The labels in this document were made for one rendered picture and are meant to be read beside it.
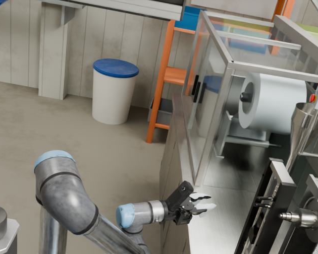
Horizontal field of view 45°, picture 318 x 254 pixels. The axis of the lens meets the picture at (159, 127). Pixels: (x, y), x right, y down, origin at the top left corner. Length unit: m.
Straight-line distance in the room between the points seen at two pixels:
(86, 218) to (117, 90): 3.24
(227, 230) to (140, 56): 3.18
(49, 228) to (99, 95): 3.18
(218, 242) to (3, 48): 3.94
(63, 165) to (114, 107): 3.24
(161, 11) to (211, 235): 1.43
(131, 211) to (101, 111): 3.14
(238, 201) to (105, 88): 2.51
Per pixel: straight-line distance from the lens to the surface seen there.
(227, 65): 1.79
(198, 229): 1.83
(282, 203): 1.33
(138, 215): 1.30
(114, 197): 3.33
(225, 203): 2.03
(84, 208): 1.03
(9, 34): 5.04
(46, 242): 1.27
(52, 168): 1.08
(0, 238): 0.79
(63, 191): 1.02
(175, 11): 0.49
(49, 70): 4.78
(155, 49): 4.67
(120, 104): 4.31
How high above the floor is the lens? 2.08
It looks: 27 degrees down
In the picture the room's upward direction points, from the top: 11 degrees clockwise
